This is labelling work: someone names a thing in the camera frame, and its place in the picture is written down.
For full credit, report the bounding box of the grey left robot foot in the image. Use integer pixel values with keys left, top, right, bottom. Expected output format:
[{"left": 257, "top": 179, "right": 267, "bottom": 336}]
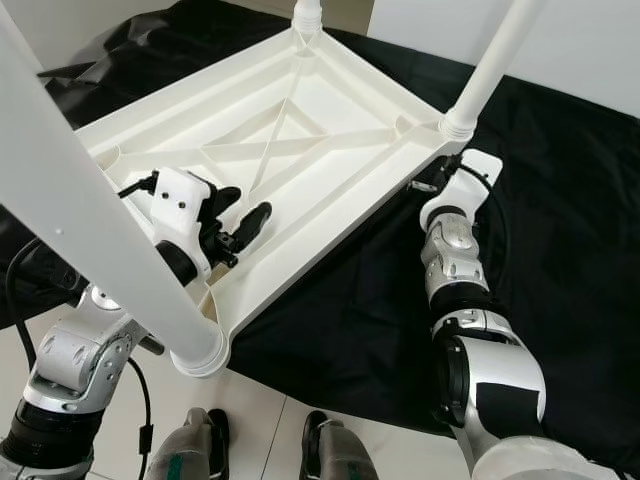
[{"left": 145, "top": 408, "right": 231, "bottom": 480}]

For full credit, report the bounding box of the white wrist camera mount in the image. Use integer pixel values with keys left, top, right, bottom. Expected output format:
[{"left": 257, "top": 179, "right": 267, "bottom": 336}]
[
  {"left": 153, "top": 168, "right": 229, "bottom": 291},
  {"left": 420, "top": 148, "right": 504, "bottom": 233}
]

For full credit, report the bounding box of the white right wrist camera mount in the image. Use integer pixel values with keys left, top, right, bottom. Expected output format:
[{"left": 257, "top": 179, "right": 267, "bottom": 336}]
[{"left": 420, "top": 148, "right": 504, "bottom": 233}]

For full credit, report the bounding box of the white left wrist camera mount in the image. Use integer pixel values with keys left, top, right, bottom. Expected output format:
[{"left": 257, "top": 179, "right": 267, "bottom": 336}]
[{"left": 153, "top": 168, "right": 229, "bottom": 291}]

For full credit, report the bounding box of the black metal table leg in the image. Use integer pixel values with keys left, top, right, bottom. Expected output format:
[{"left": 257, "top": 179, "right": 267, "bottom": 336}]
[{"left": 135, "top": 335, "right": 166, "bottom": 358}]

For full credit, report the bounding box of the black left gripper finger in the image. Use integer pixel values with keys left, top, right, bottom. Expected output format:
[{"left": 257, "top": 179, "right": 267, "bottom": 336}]
[
  {"left": 208, "top": 186, "right": 244, "bottom": 227},
  {"left": 232, "top": 202, "right": 273, "bottom": 251}
]

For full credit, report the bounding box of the grey robot foot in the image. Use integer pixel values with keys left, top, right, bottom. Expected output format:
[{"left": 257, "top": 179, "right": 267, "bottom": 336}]
[
  {"left": 145, "top": 408, "right": 231, "bottom": 480},
  {"left": 300, "top": 410, "right": 391, "bottom": 480}
]

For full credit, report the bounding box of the black table cloth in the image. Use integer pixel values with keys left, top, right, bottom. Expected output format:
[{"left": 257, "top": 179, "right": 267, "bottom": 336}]
[{"left": 0, "top": 0, "right": 640, "bottom": 471}]

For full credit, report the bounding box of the grey right robot foot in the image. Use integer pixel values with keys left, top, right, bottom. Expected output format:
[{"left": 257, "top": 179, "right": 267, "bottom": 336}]
[{"left": 300, "top": 410, "right": 391, "bottom": 480}]

